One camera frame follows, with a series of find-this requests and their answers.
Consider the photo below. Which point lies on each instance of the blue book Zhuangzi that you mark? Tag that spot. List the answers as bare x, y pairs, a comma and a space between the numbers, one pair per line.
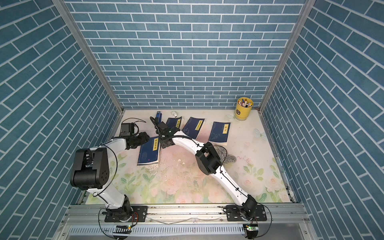
220, 133

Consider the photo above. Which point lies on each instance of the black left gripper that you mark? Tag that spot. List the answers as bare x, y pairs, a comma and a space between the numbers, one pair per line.
144, 138

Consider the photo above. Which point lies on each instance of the blue black stapler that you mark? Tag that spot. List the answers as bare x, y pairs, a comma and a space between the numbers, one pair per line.
158, 117

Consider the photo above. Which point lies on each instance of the grey striped cleaning cloth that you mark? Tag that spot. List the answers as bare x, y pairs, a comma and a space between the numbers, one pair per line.
225, 157

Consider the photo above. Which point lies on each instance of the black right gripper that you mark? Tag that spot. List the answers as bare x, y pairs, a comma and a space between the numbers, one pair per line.
162, 141

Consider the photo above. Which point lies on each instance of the blue book Mengxi notes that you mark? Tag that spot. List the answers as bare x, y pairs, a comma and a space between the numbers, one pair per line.
150, 152

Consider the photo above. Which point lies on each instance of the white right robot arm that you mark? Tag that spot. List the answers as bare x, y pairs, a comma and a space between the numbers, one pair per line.
211, 164

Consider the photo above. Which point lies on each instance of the yellow pen holder cup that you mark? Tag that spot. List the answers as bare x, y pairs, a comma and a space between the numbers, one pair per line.
243, 108

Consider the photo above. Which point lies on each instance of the blue book Hanfeizi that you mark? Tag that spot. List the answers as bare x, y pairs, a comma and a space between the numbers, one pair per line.
174, 122

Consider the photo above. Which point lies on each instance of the blue book Yuewei notes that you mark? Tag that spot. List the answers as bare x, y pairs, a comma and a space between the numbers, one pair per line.
192, 127

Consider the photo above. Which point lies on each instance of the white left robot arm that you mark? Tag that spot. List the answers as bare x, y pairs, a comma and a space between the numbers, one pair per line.
91, 173

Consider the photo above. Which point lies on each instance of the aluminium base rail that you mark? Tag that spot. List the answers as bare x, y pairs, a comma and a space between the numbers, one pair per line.
189, 222

